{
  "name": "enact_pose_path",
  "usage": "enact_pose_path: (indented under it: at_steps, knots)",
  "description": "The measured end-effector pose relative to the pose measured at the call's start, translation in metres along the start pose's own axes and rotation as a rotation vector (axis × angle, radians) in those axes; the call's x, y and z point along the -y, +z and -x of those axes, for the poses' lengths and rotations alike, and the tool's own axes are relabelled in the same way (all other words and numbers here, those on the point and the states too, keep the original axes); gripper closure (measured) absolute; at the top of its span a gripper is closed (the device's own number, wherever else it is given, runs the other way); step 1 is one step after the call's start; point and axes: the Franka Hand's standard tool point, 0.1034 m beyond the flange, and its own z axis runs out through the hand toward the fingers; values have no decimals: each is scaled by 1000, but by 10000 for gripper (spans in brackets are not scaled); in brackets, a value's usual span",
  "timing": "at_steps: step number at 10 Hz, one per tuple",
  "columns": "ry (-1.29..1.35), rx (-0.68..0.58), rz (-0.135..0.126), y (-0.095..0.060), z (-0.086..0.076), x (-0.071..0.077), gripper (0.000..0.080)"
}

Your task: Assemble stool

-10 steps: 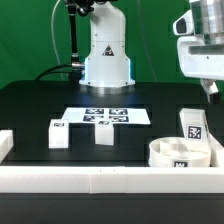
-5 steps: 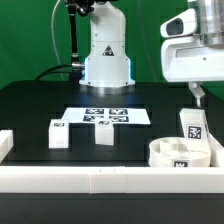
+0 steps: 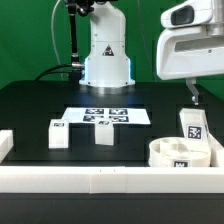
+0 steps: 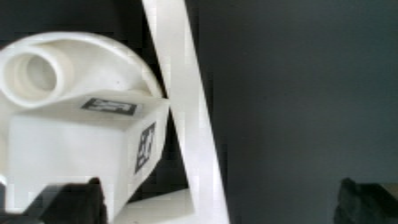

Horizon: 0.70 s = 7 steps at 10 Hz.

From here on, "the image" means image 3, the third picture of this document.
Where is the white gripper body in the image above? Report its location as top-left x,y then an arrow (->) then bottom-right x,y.
156,0 -> 224,80

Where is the black base cable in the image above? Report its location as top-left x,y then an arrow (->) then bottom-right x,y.
34,64 -> 74,82

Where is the white left fence bar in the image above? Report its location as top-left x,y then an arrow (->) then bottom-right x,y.
0,130 -> 14,163

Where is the white front fence bar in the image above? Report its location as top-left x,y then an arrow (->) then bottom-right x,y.
0,166 -> 224,194

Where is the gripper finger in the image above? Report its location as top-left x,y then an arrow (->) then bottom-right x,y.
186,78 -> 199,105

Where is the white round stool seat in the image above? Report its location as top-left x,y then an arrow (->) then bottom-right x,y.
148,137 -> 211,168

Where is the white marker sheet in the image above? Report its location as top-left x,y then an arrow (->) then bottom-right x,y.
62,107 -> 151,125

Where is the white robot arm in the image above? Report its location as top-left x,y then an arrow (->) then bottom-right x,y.
80,0 -> 224,103

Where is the grey hanging cable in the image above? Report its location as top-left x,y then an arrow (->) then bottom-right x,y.
50,0 -> 65,81

